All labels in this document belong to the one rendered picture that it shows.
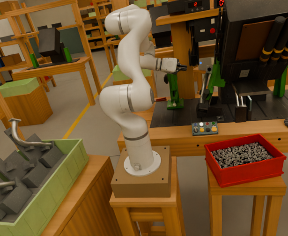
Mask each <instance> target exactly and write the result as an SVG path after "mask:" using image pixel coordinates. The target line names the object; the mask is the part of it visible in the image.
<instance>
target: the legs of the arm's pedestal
mask: <svg viewBox="0 0 288 236"><path fill-rule="evenodd" d="M113 210H114V213H115V215H116V218H117V221H118V224H119V227H120V229H121V232H122V235H123V236H140V233H139V230H138V226H137V223H136V222H138V225H139V228H140V232H141V235H142V236H186V233H185V223H184V216H183V209H182V202H181V195H180V188H179V180H178V173H177V207H113ZM151 221H159V222H164V225H165V226H152V225H151Z"/></svg>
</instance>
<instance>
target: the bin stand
mask: <svg viewBox="0 0 288 236"><path fill-rule="evenodd" d="M206 165H207V181H208V200H209V220H210V236H222V195H254V197H253V207H252V218H251V232H250V236H260V231H261V223H262V216H263V209H264V201H265V196H268V197H267V204H266V214H265V221H264V227H263V235H262V236H276V232H277V227H278V222H279V216H280V211H281V205H282V199H283V196H285V194H286V189H287V186H286V184H285V183H284V181H283V179H282V177H281V176H278V177H272V178H267V179H263V180H258V181H253V182H249V183H244V184H238V185H234V186H229V187H224V188H221V187H220V186H219V184H218V182H217V180H216V179H215V177H214V175H213V173H212V172H211V170H210V168H209V166H208V164H207V163H206Z"/></svg>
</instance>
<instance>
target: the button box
mask: <svg viewBox="0 0 288 236"><path fill-rule="evenodd" d="M214 122H215V125H213V124H212V122H208V123H209V125H206V122H202V123H203V125H200V123H197V126H194V123H192V135H193V136H196V135H212V134H218V125H217V121H214ZM212 127H216V128H217V130H216V131H215V132H213V131H212ZM195 128H197V129H198V132H197V133H195V132H194V129H195ZM201 128H203V129H204V131H203V132H201V131H200V129H201ZM206 128H210V131H209V132H207V131H206Z"/></svg>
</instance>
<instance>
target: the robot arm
mask: <svg viewBox="0 0 288 236"><path fill-rule="evenodd" d="M152 24H153V22H152V16H151V14H150V13H149V12H148V11H147V10H146V9H142V8H139V7H138V6H137V5H134V4H131V5H129V6H127V7H124V8H121V9H118V10H115V11H113V12H111V13H110V14H108V15H107V17H106V18H105V22H104V25H105V29H106V30H107V31H108V32H109V33H110V34H112V35H124V34H127V35H126V36H125V37H124V38H123V39H122V40H121V41H120V43H119V45H118V66H119V69H120V70H121V72H122V73H123V74H124V75H126V76H127V77H129V78H131V79H132V80H133V82H132V83H131V84H122V85H114V86H108V87H106V88H104V89H103V90H102V91H101V93H100V95H99V104H100V107H101V109H102V111H103V112H104V113H105V114H106V115H107V116H108V117H109V118H110V119H112V120H113V121H114V122H116V123H117V124H118V125H119V126H120V127H121V130H122V133H123V137H124V140H125V144H126V149H127V152H128V157H127V158H126V159H125V161H124V168H125V171H126V172H127V173H128V174H130V175H132V176H136V177H143V176H147V175H150V174H152V173H154V172H155V171H156V170H157V169H158V168H159V167H160V165H161V158H160V156H159V154H158V153H157V152H155V151H153V150H152V147H151V142H150V136H149V131H148V125H147V122H146V120H145V119H144V118H143V117H141V116H138V115H136V114H133V113H131V112H138V111H146V110H148V109H150V108H151V107H152V106H153V104H154V100H155V97H154V93H153V90H152V88H151V87H150V85H149V83H148V81H147V80H146V78H145V76H144V74H143V72H142V70H141V68H142V69H149V70H156V71H159V70H160V71H161V72H164V73H167V74H175V75H177V73H178V72H179V71H180V70H181V71H186V70H187V66H186V65H182V64H180V63H179V59H176V58H163V59H161V58H155V48H154V44H153V42H151V41H149V38H148V34H149V33H150V31H151V29H152ZM140 52H144V56H140Z"/></svg>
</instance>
